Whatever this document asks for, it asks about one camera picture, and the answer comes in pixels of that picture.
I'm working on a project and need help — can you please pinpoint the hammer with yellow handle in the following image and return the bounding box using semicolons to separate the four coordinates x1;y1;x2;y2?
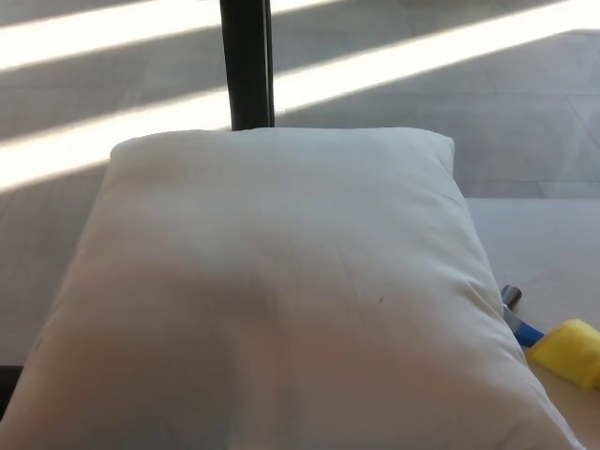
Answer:
500;283;600;391

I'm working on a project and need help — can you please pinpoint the white pillow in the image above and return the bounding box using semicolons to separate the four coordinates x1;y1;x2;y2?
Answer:
0;127;585;450

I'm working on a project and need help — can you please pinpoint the black vertical post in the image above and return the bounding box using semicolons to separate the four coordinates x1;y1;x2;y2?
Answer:
219;0;277;132

